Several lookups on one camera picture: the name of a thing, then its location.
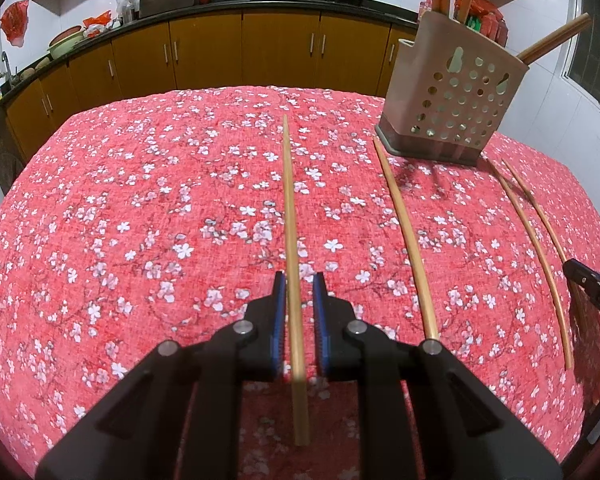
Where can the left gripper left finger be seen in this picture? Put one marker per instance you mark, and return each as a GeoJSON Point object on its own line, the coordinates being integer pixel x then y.
{"type": "Point", "coordinates": [176, 414]}

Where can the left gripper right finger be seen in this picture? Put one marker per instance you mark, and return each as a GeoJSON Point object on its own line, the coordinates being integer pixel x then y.
{"type": "Point", "coordinates": [422, 413]}

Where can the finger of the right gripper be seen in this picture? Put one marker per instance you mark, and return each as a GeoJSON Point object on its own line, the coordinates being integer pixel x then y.
{"type": "Point", "coordinates": [585, 277]}

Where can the lower wooden kitchen cabinets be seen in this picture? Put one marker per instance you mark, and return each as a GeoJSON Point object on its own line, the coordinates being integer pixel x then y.
{"type": "Point", "coordinates": [305, 49]}

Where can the red floral tablecloth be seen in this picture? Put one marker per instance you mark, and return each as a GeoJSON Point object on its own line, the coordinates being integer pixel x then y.
{"type": "Point", "coordinates": [162, 217]}

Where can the beige perforated utensil holder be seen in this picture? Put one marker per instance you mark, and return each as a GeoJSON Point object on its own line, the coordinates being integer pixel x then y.
{"type": "Point", "coordinates": [448, 93]}

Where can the red oil jugs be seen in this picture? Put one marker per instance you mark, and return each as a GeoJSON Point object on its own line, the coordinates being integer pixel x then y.
{"type": "Point", "coordinates": [487, 19]}

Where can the green basin with lid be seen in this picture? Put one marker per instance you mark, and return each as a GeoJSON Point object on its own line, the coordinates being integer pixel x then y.
{"type": "Point", "coordinates": [65, 41]}

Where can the red bag on counter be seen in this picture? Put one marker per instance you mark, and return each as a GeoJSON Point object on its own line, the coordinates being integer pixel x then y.
{"type": "Point", "coordinates": [96, 25]}

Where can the red plastic bag on wall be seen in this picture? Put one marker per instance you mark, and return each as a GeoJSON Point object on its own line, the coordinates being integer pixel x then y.
{"type": "Point", "coordinates": [14, 22]}

